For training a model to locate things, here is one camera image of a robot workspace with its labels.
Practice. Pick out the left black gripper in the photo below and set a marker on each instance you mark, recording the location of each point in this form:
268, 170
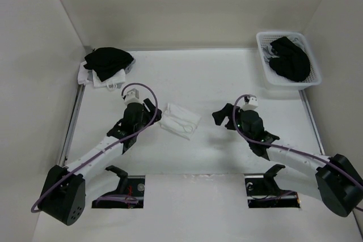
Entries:
151, 108

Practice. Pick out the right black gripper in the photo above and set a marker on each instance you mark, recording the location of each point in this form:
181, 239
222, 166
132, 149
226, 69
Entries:
219, 115

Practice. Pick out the white tank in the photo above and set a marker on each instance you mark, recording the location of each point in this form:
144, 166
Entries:
86, 77
179, 121

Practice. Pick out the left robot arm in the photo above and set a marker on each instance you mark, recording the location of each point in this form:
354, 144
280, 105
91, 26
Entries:
63, 195

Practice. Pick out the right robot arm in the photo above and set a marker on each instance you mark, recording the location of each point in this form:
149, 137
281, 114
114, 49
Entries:
330, 179

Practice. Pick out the folded grey tank top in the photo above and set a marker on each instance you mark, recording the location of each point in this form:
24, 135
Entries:
129, 66

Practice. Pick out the folded black tank top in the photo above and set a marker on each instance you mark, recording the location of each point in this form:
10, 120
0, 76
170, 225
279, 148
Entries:
107, 61

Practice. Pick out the folded white tank top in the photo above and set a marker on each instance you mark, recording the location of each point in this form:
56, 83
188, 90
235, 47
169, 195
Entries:
86, 77

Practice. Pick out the grey tank top in basket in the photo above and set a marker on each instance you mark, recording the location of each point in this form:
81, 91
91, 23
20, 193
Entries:
269, 53

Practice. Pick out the black tank top in basket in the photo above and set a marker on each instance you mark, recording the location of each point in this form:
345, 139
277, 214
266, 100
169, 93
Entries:
292, 62

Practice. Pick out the white plastic basket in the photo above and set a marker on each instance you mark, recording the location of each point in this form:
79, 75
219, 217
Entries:
276, 82

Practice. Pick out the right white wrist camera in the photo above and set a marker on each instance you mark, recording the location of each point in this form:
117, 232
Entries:
250, 103

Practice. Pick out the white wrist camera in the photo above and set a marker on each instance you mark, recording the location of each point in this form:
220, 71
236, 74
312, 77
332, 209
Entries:
250, 103
132, 96

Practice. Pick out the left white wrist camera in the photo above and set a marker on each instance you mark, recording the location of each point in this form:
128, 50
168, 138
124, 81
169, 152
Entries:
132, 96

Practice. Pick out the right aluminium rail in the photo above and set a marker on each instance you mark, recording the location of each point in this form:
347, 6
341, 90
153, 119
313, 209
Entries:
312, 122

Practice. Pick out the aluminium rail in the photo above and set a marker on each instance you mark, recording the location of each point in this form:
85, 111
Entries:
312, 122
64, 151

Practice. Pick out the left aluminium rail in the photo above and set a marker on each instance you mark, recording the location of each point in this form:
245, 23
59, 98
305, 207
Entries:
64, 151

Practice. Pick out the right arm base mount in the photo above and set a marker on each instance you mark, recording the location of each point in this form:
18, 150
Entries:
263, 192

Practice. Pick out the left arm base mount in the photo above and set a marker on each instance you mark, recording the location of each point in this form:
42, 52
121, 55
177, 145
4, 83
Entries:
121, 191

